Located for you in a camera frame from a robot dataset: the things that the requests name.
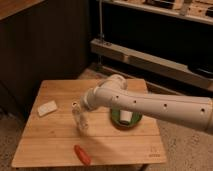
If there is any white sponge block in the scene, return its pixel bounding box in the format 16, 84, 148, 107
37, 101, 57, 116

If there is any red orange oblong object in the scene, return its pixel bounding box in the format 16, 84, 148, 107
74, 145, 91, 165

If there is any wooden table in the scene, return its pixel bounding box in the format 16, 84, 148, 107
12, 79, 166, 168

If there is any white cup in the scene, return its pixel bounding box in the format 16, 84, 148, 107
120, 110, 132, 125

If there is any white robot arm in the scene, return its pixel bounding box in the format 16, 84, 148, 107
80, 74, 213, 135

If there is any wooden shelf rack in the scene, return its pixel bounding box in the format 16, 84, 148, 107
90, 0, 213, 93

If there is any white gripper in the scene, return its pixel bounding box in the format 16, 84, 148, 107
80, 89, 97, 111

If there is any green plate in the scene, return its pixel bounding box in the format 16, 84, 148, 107
110, 109, 142, 129

